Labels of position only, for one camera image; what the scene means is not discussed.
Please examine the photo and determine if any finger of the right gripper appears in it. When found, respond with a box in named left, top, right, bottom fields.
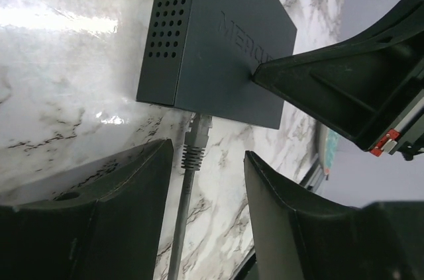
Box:
left=252, top=0, right=423, bottom=157

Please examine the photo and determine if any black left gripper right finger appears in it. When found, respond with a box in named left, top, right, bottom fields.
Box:
left=244, top=151, right=423, bottom=279

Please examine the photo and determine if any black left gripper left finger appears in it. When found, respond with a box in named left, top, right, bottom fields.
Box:
left=1, top=139, right=174, bottom=279

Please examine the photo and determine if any grey ethernet cable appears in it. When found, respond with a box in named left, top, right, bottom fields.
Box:
left=166, top=113, right=214, bottom=280

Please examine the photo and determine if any dark grey network switch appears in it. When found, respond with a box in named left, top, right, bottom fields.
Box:
left=136, top=0, right=297, bottom=129

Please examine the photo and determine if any red teal patterned plate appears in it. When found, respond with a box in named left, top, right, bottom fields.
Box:
left=317, top=124, right=340, bottom=177

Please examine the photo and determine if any aluminium rail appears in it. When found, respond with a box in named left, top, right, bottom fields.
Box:
left=299, top=162, right=329, bottom=193

